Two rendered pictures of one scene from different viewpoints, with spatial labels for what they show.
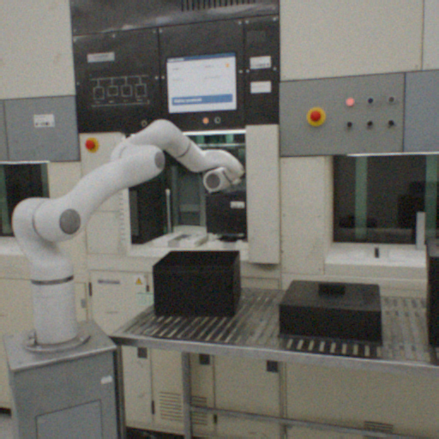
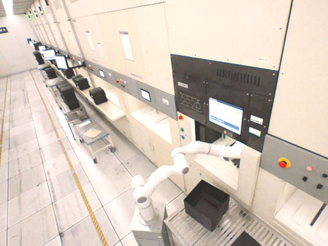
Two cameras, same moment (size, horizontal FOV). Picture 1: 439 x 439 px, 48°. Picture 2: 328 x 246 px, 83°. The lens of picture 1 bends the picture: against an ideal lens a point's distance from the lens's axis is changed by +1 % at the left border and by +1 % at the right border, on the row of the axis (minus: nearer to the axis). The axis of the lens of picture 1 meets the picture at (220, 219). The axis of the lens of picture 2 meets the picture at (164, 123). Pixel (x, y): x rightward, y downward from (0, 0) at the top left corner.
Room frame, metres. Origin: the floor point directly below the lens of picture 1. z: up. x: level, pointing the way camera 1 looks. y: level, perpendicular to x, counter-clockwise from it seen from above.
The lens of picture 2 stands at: (0.86, -0.35, 2.31)
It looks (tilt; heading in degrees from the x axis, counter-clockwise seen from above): 32 degrees down; 41
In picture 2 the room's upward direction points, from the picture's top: 10 degrees counter-clockwise
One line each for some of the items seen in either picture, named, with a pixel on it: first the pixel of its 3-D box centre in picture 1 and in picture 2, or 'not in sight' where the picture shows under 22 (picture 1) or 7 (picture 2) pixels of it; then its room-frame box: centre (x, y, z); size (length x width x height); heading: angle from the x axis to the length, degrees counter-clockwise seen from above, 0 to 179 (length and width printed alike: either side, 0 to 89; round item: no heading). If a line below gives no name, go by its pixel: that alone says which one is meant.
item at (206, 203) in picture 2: (199, 280); (206, 203); (1.72, 0.08, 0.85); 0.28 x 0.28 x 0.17; 82
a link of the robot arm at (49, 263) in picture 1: (43, 238); (140, 190); (1.43, 0.52, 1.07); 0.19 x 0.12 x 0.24; 52
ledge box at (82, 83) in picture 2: not in sight; (82, 83); (3.11, 4.09, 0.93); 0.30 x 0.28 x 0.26; 75
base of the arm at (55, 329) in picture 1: (55, 309); (146, 209); (1.41, 0.50, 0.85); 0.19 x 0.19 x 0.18
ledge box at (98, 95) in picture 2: not in sight; (97, 95); (2.76, 2.95, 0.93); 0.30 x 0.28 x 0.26; 70
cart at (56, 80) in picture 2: not in sight; (59, 92); (3.17, 5.80, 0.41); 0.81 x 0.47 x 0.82; 73
